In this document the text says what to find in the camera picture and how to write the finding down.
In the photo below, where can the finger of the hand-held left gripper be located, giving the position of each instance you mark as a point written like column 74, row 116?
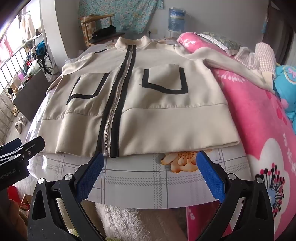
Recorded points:
column 34, row 146
column 10, row 146

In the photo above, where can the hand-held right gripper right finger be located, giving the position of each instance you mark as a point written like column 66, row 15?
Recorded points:
column 212, row 176

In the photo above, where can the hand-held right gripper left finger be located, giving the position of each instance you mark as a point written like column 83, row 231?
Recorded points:
column 90, row 178

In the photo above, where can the beige zip jacket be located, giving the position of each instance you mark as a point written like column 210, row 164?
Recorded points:
column 161, row 120

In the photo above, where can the beige shoe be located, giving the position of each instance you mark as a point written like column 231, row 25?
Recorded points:
column 22, row 120
column 18, row 128

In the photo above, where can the dark grey cabinet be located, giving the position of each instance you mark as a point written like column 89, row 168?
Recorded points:
column 30, row 95

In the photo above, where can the white fluffy rug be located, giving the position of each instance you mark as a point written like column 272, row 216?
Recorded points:
column 129, row 220

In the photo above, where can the metal railing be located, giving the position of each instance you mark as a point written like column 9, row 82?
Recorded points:
column 7, row 76

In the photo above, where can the pink floral blanket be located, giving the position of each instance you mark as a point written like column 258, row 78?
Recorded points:
column 249, row 115

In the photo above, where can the wheelchair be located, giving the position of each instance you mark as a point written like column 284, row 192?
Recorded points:
column 44, row 60

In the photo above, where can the blue patterned cloth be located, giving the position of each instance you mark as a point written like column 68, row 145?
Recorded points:
column 285, row 92

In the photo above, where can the hanging beige garment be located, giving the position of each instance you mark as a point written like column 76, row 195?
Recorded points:
column 27, row 25

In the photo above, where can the pink checkered cloth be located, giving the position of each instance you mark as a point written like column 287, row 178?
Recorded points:
column 263, row 55

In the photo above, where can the wooden chair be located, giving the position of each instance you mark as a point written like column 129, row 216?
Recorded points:
column 89, row 25

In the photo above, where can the black bag on chair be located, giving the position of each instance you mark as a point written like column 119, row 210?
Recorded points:
column 104, row 32

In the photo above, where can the lace-trimmed floral pillow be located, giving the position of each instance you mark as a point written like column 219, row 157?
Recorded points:
column 222, row 41

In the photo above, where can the blue water jug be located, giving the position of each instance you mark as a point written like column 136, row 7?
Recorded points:
column 176, row 20

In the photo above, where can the teal floral hanging cloth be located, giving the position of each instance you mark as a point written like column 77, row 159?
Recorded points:
column 129, row 14

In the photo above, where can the wall socket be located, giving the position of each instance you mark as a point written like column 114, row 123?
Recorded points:
column 153, row 31

